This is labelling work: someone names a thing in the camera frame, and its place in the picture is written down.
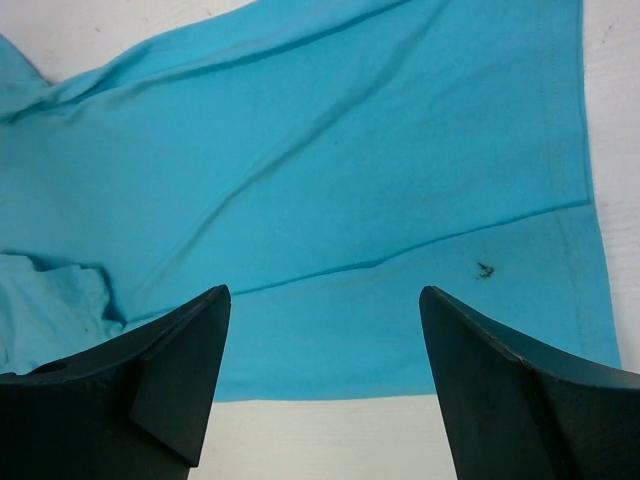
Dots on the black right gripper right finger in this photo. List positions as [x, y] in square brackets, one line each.
[517, 408]

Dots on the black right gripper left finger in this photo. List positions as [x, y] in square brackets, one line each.
[134, 407]

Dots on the teal t-shirt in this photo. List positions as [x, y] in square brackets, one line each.
[326, 161]

